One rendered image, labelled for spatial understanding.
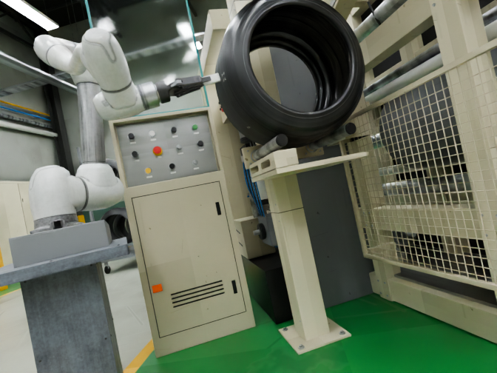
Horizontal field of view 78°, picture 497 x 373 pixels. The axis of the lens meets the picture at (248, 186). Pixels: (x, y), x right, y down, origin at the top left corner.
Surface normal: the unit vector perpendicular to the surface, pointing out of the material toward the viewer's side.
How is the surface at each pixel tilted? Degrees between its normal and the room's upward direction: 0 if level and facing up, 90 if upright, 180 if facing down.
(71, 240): 90
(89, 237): 90
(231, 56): 85
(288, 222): 90
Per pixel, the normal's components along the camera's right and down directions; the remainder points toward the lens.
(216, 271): 0.23, -0.07
